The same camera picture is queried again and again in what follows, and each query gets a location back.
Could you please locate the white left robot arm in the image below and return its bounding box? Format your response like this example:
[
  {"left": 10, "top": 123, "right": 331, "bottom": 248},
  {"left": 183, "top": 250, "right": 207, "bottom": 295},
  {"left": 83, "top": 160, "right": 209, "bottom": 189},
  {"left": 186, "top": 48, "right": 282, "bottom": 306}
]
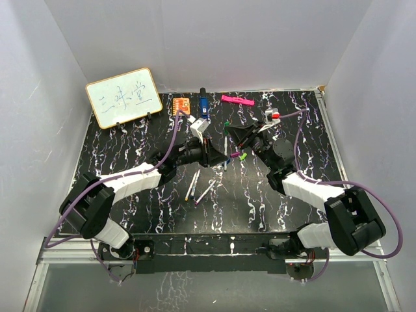
[{"left": 59, "top": 137, "right": 228, "bottom": 259}]

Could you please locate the small whiteboard with writing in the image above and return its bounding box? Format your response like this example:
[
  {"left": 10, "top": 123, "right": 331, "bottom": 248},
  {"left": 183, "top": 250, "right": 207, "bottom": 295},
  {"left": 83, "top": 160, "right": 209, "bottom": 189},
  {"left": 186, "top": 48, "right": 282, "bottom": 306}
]
[{"left": 85, "top": 68, "right": 163, "bottom": 129}]

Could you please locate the white pen purple tip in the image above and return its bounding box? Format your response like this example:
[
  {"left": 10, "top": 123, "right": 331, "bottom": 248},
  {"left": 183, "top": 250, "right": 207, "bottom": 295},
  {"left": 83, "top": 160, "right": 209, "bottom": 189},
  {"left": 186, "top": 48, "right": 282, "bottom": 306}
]
[{"left": 194, "top": 181, "right": 216, "bottom": 206}]

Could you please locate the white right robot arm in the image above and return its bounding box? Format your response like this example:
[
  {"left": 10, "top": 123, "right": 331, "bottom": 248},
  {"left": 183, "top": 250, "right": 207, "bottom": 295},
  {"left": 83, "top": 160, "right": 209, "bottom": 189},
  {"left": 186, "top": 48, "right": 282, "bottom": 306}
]
[{"left": 225, "top": 123, "right": 386, "bottom": 258}]

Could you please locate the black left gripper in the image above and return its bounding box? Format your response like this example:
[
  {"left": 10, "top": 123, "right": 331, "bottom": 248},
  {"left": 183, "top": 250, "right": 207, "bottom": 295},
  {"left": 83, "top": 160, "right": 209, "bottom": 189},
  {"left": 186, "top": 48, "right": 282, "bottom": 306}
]
[{"left": 174, "top": 135, "right": 228, "bottom": 169}]

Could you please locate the orange spiral notepad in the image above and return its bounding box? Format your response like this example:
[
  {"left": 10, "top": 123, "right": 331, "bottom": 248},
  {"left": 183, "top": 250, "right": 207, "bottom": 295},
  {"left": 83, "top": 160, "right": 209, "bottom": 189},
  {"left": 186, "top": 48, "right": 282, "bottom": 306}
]
[{"left": 172, "top": 97, "right": 190, "bottom": 116}]

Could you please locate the aluminium front rail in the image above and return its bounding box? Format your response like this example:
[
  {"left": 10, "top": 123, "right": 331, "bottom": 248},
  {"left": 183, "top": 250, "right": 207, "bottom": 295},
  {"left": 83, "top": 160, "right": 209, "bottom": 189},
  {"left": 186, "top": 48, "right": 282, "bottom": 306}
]
[{"left": 36, "top": 236, "right": 387, "bottom": 265}]

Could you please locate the white pen blue tip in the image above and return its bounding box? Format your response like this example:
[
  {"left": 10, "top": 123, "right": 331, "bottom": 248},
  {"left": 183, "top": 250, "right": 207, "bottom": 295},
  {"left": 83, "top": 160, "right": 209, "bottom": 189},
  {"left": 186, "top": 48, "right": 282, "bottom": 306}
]
[{"left": 190, "top": 169, "right": 201, "bottom": 199}]

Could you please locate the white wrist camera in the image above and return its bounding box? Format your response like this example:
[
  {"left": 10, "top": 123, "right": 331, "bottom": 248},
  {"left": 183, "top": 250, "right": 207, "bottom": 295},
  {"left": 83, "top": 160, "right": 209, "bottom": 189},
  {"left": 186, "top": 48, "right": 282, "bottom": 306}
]
[
  {"left": 190, "top": 118, "right": 210, "bottom": 142},
  {"left": 265, "top": 108, "right": 280, "bottom": 125}
]

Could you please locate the blue stapler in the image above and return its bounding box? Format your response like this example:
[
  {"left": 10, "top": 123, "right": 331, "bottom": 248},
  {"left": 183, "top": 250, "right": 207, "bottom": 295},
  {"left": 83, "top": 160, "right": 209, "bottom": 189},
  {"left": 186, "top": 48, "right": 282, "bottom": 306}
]
[{"left": 199, "top": 88, "right": 209, "bottom": 120}]

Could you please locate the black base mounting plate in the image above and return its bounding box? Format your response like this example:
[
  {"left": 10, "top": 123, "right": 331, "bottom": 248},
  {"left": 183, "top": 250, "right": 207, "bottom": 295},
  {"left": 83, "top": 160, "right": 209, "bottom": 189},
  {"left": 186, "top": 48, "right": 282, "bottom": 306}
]
[{"left": 98, "top": 233, "right": 328, "bottom": 274}]

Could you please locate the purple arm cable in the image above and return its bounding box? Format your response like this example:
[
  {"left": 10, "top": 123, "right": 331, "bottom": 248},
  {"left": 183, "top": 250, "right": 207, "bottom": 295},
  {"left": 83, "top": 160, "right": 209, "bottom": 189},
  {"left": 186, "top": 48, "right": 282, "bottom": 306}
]
[
  {"left": 44, "top": 109, "right": 192, "bottom": 283},
  {"left": 279, "top": 109, "right": 404, "bottom": 282}
]

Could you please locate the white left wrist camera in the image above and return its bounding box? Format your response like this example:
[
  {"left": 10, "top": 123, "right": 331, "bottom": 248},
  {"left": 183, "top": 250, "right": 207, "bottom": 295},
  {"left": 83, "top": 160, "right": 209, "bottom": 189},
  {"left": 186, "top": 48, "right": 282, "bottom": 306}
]
[{"left": 190, "top": 118, "right": 210, "bottom": 142}]

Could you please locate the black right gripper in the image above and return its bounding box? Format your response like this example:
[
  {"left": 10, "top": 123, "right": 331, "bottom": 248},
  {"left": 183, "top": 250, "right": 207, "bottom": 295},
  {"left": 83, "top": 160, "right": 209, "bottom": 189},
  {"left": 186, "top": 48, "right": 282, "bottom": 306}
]
[{"left": 226, "top": 121, "right": 276, "bottom": 170}]

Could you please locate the pink utility knife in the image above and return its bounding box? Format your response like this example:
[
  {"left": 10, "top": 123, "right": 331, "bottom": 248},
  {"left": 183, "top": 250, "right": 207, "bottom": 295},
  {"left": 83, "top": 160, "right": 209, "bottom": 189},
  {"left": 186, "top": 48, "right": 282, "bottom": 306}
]
[{"left": 221, "top": 94, "right": 255, "bottom": 107}]

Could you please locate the white pen orange tip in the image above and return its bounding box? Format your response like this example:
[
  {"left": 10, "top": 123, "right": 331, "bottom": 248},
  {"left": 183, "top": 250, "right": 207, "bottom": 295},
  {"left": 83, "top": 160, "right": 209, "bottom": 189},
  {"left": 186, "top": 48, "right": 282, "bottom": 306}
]
[{"left": 185, "top": 172, "right": 197, "bottom": 202}]

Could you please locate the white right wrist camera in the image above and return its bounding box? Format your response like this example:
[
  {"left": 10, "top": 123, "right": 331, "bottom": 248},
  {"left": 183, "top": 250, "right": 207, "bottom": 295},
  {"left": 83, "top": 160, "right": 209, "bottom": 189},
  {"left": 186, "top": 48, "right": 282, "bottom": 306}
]
[{"left": 265, "top": 108, "right": 280, "bottom": 125}]

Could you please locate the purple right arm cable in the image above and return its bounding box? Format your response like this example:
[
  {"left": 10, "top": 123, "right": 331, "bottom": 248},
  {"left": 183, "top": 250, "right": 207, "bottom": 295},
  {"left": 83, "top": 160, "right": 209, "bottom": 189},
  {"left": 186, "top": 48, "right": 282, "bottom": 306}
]
[{"left": 279, "top": 109, "right": 404, "bottom": 282}]

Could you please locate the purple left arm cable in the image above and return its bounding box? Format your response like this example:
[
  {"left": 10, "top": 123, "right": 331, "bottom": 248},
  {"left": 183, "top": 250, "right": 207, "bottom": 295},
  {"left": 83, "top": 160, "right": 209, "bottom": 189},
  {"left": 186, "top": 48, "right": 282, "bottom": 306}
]
[{"left": 44, "top": 109, "right": 192, "bottom": 283}]

